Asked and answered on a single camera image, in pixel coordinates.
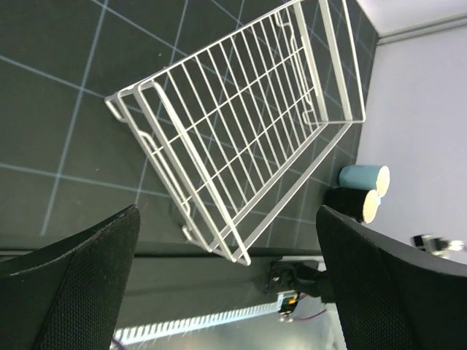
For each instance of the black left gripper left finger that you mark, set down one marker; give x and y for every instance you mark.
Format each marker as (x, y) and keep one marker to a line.
(68, 295)

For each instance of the white wire dish rack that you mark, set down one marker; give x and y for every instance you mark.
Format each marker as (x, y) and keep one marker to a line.
(235, 129)

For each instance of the teal cup cream inside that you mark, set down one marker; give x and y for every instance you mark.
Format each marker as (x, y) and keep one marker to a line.
(366, 177)

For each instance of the black cup cream inside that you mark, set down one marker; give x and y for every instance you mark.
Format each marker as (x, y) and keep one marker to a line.
(361, 205)

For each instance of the black grid mat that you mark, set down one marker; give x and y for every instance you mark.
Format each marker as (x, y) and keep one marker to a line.
(67, 163)

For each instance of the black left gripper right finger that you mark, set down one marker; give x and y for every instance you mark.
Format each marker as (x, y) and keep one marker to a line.
(390, 295)

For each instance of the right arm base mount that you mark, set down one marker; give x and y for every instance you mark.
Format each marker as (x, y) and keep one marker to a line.
(300, 278)

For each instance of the white slotted cable duct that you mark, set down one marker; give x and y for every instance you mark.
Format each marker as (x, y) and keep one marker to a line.
(151, 332)

